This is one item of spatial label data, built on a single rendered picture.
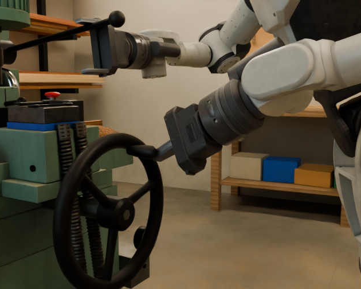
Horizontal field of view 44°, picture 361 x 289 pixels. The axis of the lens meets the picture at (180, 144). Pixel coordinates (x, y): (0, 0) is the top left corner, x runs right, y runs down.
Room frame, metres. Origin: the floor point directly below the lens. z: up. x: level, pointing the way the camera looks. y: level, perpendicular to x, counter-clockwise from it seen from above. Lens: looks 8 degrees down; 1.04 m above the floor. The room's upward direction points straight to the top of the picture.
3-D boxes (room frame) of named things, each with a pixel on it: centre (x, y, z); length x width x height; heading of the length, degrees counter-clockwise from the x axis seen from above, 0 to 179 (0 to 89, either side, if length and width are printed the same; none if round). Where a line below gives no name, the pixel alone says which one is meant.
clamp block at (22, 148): (0.85, 0.25, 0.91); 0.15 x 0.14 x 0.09; 149
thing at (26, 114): (0.85, 0.25, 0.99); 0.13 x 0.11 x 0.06; 149
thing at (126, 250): (1.11, 0.15, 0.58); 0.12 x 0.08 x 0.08; 59
